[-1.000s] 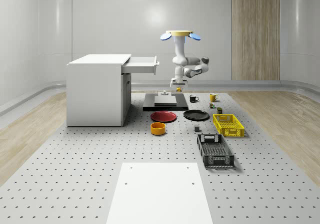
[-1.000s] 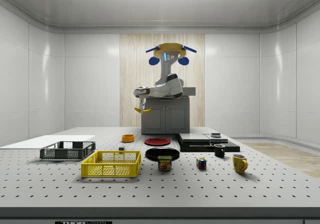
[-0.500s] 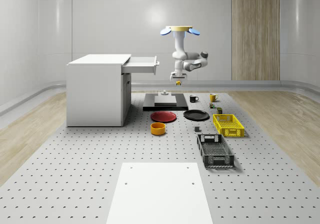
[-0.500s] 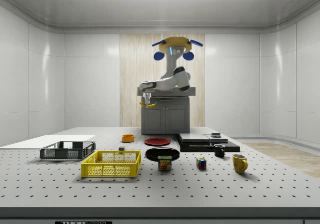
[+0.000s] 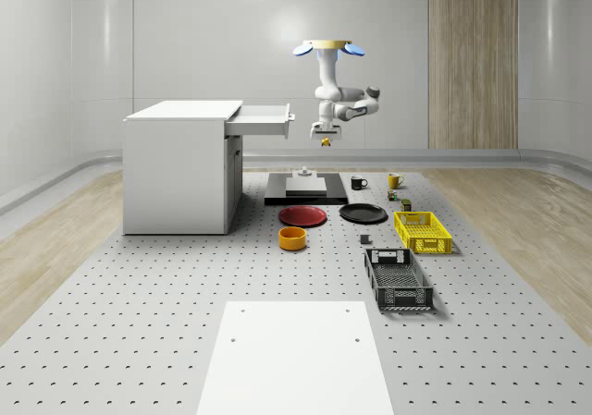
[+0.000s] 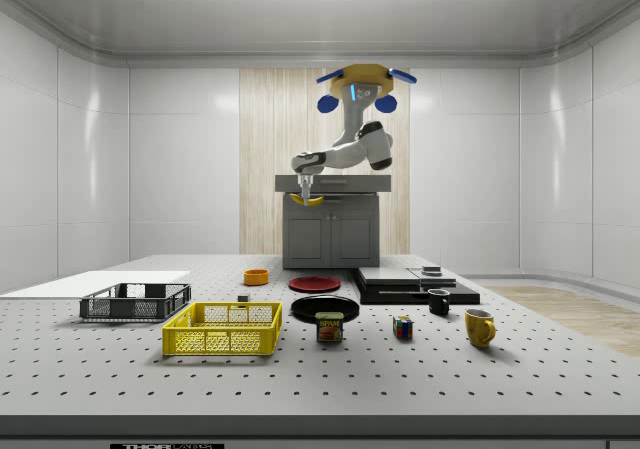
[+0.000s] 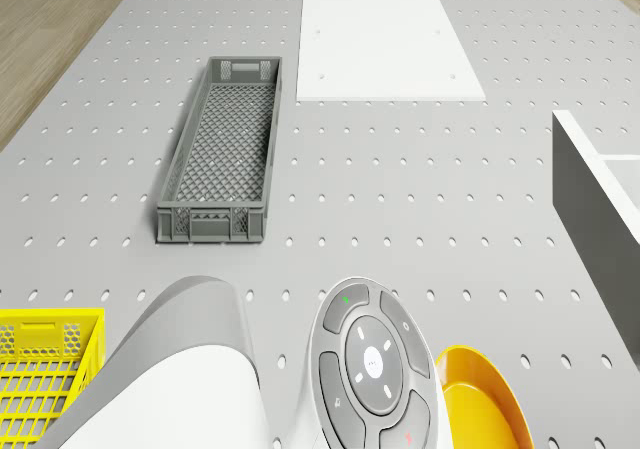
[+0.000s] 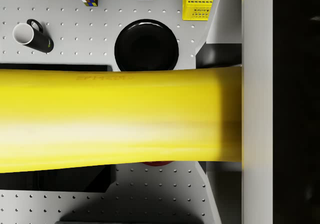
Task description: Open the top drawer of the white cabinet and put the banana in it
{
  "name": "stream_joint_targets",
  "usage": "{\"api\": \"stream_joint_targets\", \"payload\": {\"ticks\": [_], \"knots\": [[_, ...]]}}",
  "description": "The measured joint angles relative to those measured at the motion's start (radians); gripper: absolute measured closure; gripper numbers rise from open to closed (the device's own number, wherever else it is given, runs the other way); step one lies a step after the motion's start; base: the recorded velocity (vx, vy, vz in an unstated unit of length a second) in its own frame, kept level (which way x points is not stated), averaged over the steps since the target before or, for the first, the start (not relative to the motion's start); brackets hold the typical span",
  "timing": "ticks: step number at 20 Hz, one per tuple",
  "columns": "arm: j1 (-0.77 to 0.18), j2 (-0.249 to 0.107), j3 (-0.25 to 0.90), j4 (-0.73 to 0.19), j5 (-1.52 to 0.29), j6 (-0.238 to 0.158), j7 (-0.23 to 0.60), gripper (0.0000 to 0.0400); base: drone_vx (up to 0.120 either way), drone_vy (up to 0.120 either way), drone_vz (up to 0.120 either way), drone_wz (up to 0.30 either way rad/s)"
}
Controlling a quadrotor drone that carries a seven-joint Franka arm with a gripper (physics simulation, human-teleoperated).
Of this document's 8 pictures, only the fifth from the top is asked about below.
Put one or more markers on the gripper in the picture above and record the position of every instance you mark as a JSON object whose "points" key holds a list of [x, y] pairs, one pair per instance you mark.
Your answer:
{"points": [[316, 134]]}

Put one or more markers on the banana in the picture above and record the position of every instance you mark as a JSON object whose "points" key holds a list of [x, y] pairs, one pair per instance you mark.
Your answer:
{"points": [[326, 142]]}

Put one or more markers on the white drawer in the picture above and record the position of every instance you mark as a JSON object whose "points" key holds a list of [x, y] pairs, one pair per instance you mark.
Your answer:
{"points": [[259, 126]]}

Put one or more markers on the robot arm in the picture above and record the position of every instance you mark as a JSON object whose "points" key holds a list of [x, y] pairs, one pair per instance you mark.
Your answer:
{"points": [[326, 75]]}

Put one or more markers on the black stove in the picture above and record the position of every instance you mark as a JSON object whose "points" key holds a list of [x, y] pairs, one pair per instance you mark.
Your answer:
{"points": [[305, 193]]}

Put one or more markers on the black mug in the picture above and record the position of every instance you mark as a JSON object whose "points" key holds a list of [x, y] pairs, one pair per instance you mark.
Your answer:
{"points": [[357, 183]]}

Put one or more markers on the red plate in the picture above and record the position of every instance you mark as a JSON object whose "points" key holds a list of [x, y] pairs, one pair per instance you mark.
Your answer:
{"points": [[303, 216]]}

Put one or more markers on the yellow mug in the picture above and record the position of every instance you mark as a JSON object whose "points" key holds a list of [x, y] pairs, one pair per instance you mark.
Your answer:
{"points": [[394, 181]]}

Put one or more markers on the drone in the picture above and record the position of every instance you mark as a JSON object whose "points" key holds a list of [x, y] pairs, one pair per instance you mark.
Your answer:
{"points": [[328, 44]]}

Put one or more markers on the black plate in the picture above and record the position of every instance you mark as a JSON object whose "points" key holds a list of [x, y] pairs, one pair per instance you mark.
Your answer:
{"points": [[363, 213]]}

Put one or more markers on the puzzle cube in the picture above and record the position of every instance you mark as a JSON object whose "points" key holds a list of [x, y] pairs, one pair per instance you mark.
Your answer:
{"points": [[392, 196]]}

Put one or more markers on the yellow bowl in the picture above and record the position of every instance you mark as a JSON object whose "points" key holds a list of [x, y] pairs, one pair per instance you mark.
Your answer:
{"points": [[292, 241]]}

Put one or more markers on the grey cube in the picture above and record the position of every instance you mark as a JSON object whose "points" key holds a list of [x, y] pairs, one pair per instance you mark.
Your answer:
{"points": [[365, 239]]}

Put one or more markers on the white cabinet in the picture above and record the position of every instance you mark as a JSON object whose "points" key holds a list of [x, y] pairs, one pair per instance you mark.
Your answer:
{"points": [[171, 174]]}

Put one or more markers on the yellow basket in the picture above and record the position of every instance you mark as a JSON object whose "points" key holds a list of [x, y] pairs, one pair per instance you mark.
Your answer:
{"points": [[432, 244]]}

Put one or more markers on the dark grey basket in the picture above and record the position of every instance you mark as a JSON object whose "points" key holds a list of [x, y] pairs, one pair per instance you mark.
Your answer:
{"points": [[404, 296]]}

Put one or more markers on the white board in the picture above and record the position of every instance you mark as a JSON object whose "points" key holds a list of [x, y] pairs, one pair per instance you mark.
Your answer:
{"points": [[296, 364]]}

